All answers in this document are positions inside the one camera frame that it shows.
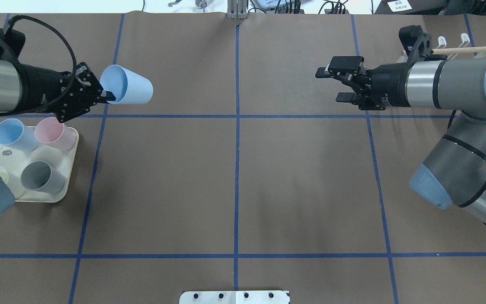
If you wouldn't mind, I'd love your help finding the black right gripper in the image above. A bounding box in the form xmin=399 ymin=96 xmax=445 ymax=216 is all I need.
xmin=316 ymin=56 xmax=411 ymax=111

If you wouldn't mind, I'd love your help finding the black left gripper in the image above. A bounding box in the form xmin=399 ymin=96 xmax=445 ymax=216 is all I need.
xmin=17 ymin=62 xmax=116 ymax=123

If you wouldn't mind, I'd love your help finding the light blue cup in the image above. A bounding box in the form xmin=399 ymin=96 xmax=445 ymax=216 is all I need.
xmin=100 ymin=64 xmax=154 ymax=105

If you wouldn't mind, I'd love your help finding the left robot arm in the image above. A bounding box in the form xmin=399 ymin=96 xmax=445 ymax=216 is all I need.
xmin=0 ymin=59 xmax=116 ymax=214

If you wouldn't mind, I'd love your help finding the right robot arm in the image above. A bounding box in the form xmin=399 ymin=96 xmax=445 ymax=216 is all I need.
xmin=316 ymin=56 xmax=486 ymax=225

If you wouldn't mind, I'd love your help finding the pink cup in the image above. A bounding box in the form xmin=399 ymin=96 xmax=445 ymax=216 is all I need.
xmin=34 ymin=117 xmax=78 ymax=151

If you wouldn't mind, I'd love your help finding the grey cup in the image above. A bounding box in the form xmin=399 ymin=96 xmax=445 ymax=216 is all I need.
xmin=20 ymin=161 xmax=65 ymax=194

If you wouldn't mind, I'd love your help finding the pale green cup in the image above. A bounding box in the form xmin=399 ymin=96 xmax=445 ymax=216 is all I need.
xmin=0 ymin=167 xmax=25 ymax=198

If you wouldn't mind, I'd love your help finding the black labelled box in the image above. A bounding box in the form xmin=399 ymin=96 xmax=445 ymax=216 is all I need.
xmin=374 ymin=0 xmax=450 ymax=15

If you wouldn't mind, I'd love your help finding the cream plastic tray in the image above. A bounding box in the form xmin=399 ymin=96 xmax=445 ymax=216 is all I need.
xmin=0 ymin=128 xmax=80 ymax=203

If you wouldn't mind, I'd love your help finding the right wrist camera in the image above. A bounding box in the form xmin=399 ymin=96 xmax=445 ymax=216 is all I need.
xmin=398 ymin=25 xmax=432 ymax=64

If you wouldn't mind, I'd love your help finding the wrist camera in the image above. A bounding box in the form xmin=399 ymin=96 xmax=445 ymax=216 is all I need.
xmin=0 ymin=28 xmax=26 ymax=63
xmin=398 ymin=25 xmax=432 ymax=64

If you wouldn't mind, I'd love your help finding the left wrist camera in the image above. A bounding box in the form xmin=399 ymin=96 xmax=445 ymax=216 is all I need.
xmin=0 ymin=28 xmax=26 ymax=63

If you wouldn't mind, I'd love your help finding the white wire cup rack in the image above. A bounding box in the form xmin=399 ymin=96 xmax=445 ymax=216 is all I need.
xmin=396 ymin=33 xmax=486 ymax=63

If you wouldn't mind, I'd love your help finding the aluminium frame post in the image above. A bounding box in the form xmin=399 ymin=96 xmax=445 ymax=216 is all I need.
xmin=227 ymin=0 xmax=249 ymax=19

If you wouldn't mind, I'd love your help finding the white camera post base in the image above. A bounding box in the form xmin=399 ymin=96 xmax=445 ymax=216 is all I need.
xmin=179 ymin=290 xmax=291 ymax=304

